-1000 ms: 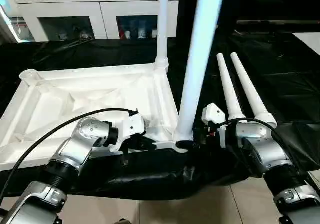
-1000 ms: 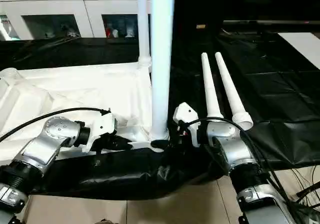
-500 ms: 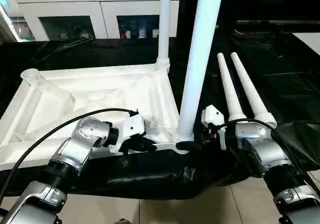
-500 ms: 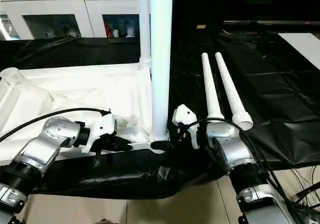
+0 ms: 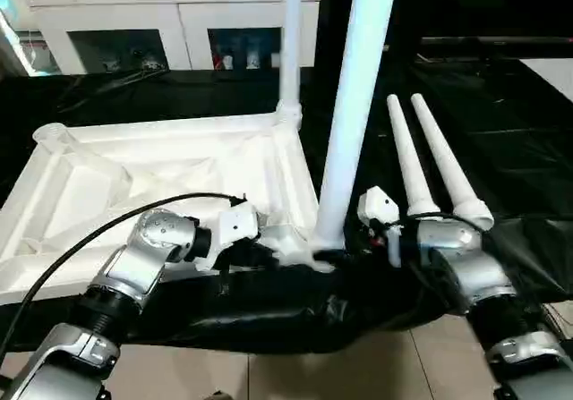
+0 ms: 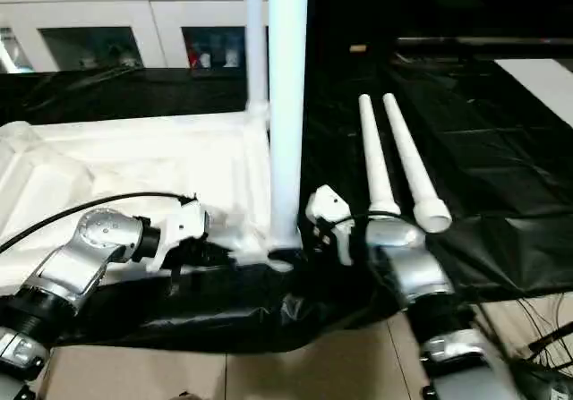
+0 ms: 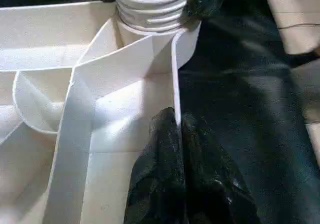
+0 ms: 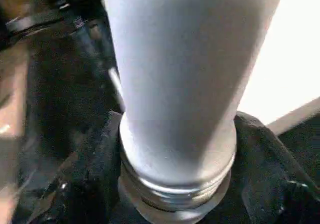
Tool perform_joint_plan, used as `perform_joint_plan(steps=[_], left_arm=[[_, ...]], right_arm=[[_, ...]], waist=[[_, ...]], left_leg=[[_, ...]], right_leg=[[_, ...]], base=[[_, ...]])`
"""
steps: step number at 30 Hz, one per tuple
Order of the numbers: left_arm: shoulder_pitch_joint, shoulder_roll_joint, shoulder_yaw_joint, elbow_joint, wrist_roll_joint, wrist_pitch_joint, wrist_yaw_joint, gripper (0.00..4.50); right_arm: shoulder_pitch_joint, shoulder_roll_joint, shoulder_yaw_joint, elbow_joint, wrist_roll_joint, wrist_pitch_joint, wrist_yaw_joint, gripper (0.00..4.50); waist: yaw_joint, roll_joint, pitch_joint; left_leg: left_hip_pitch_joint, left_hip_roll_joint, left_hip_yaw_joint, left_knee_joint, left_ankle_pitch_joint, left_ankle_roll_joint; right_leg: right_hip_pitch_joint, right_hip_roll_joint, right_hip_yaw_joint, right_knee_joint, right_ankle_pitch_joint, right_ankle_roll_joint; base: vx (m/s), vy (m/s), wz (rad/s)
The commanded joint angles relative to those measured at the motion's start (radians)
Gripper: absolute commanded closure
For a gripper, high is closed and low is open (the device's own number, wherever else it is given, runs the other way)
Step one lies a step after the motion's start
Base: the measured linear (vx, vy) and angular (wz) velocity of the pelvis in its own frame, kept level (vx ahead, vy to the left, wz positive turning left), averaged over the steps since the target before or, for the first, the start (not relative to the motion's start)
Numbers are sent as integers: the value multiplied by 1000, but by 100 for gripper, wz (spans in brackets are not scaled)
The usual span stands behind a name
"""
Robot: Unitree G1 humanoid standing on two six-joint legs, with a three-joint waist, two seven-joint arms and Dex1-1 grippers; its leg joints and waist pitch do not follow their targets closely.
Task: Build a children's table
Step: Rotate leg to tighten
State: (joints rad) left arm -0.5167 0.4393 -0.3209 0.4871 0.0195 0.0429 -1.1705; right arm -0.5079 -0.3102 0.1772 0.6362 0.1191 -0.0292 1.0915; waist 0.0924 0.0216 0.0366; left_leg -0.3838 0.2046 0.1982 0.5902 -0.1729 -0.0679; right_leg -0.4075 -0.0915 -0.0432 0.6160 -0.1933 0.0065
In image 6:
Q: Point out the white plastic table top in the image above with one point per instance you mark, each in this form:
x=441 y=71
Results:
x=112 y=158

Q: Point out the white plastic table leg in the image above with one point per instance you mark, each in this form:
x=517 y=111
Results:
x=286 y=104
x=412 y=158
x=376 y=158
x=256 y=37

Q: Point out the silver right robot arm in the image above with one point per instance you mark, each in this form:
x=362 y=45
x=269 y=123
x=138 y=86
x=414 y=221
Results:
x=421 y=274

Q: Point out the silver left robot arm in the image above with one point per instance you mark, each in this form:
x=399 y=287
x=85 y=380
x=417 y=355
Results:
x=76 y=270

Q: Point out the black work surface mat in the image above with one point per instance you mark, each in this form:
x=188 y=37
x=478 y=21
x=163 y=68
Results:
x=224 y=319

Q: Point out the small yellow label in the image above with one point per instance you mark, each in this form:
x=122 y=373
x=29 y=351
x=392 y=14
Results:
x=358 y=48

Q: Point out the black tripod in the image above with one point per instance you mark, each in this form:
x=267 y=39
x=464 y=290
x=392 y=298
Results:
x=553 y=336

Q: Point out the black metal bar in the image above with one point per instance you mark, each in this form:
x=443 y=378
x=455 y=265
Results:
x=483 y=41

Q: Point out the white glass-door cabinet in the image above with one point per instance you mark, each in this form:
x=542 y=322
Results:
x=112 y=11

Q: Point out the white flat board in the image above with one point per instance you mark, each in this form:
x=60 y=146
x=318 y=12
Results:
x=541 y=87

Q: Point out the dark grey tripod base bag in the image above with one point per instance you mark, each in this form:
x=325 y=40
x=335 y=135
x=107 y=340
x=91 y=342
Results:
x=550 y=384

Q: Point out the white and turquoise rack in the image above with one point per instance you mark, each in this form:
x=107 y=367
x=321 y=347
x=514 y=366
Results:
x=13 y=55

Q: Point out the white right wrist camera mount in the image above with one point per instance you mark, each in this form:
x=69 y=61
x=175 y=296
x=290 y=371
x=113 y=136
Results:
x=329 y=207

